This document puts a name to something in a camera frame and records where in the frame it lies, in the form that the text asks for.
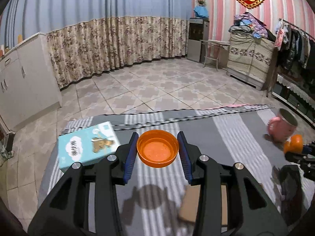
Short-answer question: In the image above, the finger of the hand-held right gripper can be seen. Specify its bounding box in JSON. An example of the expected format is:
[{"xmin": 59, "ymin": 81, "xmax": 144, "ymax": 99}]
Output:
[
  {"xmin": 285, "ymin": 152, "xmax": 315, "ymax": 177},
  {"xmin": 303, "ymin": 141, "xmax": 315, "ymax": 154}
]

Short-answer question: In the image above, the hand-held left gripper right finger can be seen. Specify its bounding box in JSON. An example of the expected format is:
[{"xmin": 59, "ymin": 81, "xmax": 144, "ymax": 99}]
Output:
[{"xmin": 177, "ymin": 131, "xmax": 288, "ymax": 236}]

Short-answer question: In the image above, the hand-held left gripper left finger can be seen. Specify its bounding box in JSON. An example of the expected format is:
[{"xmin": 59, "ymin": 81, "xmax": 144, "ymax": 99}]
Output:
[{"xmin": 28, "ymin": 131, "xmax": 139, "ymax": 236}]

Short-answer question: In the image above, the orange plastic bowl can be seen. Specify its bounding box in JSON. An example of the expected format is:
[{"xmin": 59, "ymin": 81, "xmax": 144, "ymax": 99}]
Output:
[{"xmin": 136, "ymin": 129, "xmax": 179, "ymax": 169}]

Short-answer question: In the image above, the pink cup with metal inside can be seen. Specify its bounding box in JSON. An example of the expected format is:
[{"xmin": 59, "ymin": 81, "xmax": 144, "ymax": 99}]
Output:
[{"xmin": 267, "ymin": 108, "xmax": 298, "ymax": 143}]

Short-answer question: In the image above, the black flat case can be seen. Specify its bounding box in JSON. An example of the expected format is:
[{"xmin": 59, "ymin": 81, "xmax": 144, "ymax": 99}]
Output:
[{"xmin": 279, "ymin": 165, "xmax": 307, "ymax": 229}]

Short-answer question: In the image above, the brown cardboard piece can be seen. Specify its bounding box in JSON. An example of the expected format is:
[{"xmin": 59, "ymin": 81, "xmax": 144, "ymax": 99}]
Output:
[{"xmin": 178, "ymin": 184, "xmax": 228, "ymax": 227}]

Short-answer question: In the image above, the light blue cardboard box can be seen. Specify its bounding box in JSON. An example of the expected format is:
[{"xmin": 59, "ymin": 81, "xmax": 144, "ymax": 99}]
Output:
[{"xmin": 58, "ymin": 121, "xmax": 121, "ymax": 174}]

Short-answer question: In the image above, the grey striped mat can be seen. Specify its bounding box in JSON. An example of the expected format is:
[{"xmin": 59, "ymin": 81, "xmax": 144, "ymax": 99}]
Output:
[{"xmin": 38, "ymin": 104, "xmax": 315, "ymax": 236}]

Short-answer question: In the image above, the low shelf with lace cloth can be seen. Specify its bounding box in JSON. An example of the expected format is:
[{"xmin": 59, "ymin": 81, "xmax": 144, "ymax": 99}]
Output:
[{"xmin": 272, "ymin": 74, "xmax": 315, "ymax": 126}]

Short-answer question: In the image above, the row of hanging clothes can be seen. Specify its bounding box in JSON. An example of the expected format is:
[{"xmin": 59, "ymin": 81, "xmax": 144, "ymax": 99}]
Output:
[{"xmin": 274, "ymin": 21, "xmax": 315, "ymax": 72}]

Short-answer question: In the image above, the cloth-covered cabinet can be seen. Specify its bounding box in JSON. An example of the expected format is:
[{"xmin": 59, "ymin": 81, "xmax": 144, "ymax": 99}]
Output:
[{"xmin": 226, "ymin": 33, "xmax": 275, "ymax": 90}]

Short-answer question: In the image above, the grey water dispenser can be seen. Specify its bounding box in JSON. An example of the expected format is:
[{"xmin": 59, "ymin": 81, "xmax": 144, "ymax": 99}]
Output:
[{"xmin": 186, "ymin": 17, "xmax": 210, "ymax": 63}]

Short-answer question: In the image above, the blue and floral curtain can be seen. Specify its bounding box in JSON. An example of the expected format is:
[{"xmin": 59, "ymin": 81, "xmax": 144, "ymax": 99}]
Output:
[{"xmin": 0, "ymin": 0, "xmax": 194, "ymax": 89}]

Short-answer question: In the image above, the metal clothes rack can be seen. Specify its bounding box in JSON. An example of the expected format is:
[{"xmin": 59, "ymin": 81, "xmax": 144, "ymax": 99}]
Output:
[{"xmin": 266, "ymin": 18, "xmax": 315, "ymax": 121}]

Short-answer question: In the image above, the small folding table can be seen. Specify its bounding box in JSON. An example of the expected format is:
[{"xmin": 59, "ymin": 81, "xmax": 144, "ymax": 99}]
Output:
[{"xmin": 199, "ymin": 39, "xmax": 230, "ymax": 70}]

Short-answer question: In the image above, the white cabinet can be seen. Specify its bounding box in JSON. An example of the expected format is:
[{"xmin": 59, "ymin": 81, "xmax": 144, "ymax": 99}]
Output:
[{"xmin": 0, "ymin": 32, "xmax": 63, "ymax": 132}]

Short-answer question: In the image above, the pile of clothes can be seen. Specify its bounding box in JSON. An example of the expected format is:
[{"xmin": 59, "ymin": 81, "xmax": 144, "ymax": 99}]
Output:
[{"xmin": 228, "ymin": 12, "xmax": 276, "ymax": 40}]

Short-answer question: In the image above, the blue cloth cover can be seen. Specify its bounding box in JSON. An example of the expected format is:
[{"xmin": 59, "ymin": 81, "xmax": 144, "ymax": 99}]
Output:
[{"xmin": 193, "ymin": 6, "xmax": 209, "ymax": 19}]

